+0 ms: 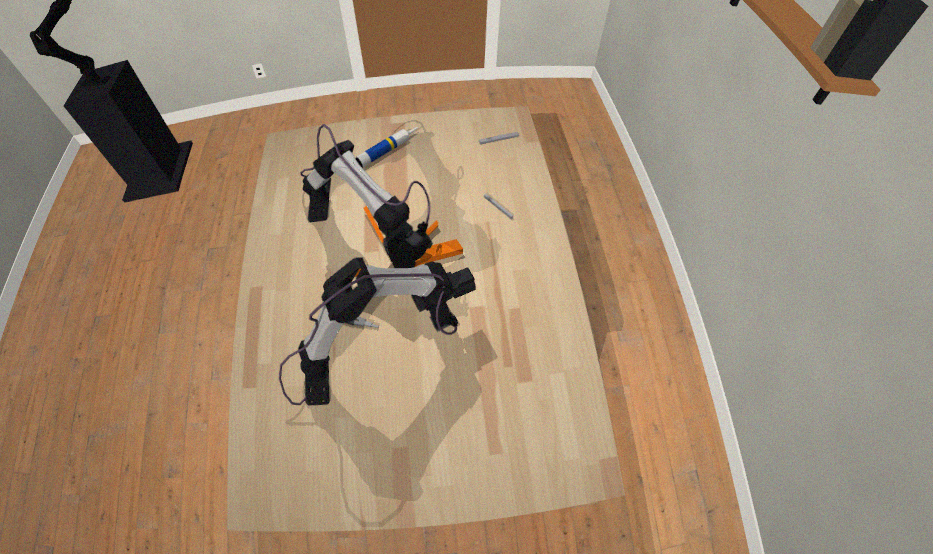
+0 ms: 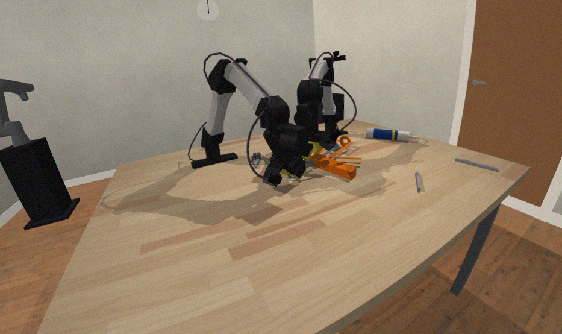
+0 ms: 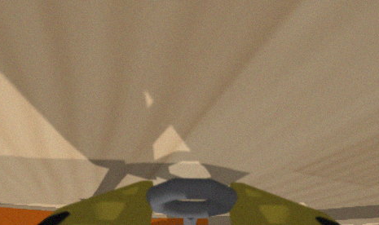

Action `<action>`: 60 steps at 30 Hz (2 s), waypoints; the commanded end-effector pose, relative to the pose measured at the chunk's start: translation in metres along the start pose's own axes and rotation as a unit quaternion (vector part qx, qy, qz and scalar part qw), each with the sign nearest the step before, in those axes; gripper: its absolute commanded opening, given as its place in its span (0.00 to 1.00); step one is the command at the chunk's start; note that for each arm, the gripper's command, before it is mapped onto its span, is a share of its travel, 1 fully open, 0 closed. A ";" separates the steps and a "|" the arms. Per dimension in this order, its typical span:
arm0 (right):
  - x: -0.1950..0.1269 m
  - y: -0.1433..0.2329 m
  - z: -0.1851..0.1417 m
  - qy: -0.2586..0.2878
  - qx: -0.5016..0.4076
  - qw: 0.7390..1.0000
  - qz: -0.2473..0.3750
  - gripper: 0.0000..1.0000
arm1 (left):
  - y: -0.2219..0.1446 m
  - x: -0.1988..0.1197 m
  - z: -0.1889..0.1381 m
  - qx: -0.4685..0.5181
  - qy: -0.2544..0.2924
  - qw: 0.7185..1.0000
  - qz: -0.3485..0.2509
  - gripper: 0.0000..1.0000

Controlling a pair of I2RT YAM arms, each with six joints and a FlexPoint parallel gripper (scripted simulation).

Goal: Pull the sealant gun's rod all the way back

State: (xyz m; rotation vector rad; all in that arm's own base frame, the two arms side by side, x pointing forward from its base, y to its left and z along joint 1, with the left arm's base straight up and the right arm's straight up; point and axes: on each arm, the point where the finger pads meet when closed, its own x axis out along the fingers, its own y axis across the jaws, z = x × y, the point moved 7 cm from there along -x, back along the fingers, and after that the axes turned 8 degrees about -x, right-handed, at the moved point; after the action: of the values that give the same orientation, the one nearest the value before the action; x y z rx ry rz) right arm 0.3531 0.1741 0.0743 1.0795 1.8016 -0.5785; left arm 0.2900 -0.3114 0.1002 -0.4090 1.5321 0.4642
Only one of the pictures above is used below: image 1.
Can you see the blue and white sealant cartridge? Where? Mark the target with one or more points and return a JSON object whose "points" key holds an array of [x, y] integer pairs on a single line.
{"points": [[383, 147]]}

